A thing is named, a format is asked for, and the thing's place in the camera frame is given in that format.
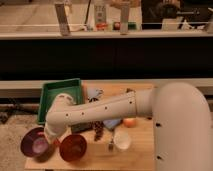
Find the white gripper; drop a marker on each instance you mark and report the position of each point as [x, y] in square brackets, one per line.
[52, 133]

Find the red orange pepper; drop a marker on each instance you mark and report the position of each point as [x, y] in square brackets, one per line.
[56, 142]

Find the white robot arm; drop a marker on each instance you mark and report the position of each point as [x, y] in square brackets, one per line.
[182, 122]

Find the purple bowl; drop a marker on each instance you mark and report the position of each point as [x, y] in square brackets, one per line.
[34, 144]

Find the red bowl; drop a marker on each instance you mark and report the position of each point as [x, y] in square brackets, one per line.
[73, 147]

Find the dark green sponge block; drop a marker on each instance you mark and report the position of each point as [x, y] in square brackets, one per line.
[79, 128]

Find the brown pine cone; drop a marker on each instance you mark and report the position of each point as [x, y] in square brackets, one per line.
[98, 128]

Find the green plastic tray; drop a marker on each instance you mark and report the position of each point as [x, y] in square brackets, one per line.
[51, 89]

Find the light blue cloth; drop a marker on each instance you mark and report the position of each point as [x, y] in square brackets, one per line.
[94, 93]

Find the metal fork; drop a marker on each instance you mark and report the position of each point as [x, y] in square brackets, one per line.
[111, 143]

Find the blue sponge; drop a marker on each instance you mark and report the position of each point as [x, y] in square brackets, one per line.
[112, 124]

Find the white cup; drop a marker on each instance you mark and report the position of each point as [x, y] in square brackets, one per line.
[122, 140]

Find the orange apple fruit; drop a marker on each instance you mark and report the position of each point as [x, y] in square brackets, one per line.
[129, 122]

